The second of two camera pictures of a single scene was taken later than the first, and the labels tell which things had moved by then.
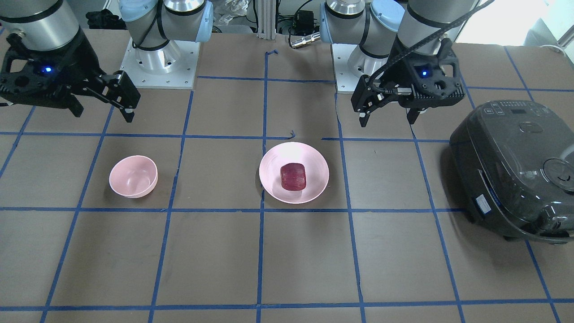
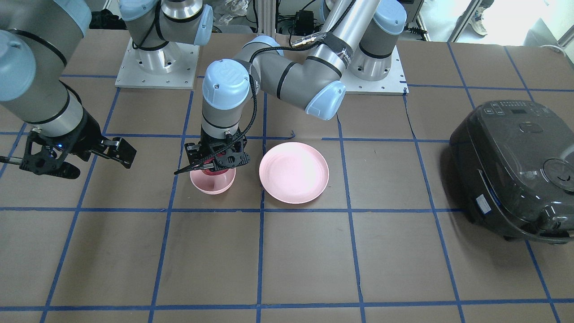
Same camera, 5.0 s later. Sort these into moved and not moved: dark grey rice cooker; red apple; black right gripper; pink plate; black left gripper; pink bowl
Moved: black right gripper; pink bowl; black left gripper; red apple
Not moved: dark grey rice cooker; pink plate
